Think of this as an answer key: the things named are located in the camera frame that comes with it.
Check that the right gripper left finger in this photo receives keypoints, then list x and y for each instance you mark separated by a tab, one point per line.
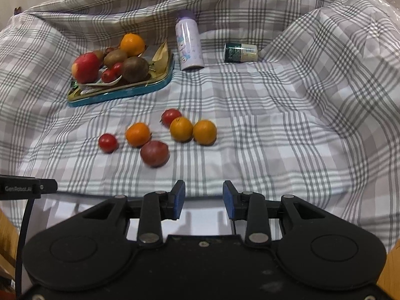
153	209

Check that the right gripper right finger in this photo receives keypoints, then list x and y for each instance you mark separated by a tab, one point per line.
254	209

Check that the orange tangerine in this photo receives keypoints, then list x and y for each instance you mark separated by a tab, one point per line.
138	134
181	129
204	132

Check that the dark red passion fruit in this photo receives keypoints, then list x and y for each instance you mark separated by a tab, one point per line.
155	153

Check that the teal gold metal tray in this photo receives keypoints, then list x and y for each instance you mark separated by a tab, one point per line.
76	96

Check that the white plate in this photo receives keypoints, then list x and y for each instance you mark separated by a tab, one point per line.
101	84

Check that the small red tomato in tray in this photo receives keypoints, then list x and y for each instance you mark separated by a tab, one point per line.
108	76

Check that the large brown round fruit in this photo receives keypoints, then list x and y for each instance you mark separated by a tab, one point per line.
135	69

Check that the red apple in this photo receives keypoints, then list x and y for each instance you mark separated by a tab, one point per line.
85	68

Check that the grey plaid cloth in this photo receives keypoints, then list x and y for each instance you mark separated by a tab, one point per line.
317	115

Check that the gold paper packet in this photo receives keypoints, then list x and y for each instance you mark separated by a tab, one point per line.
160	59

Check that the green cream can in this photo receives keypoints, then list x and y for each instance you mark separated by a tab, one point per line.
240	52

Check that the brown kiwi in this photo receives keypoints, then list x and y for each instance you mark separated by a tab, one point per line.
100	55
113	57

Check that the purple cartoon bottle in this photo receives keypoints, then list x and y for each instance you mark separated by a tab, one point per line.
188	41

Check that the orange in tray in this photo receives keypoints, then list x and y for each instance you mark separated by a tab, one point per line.
132	44

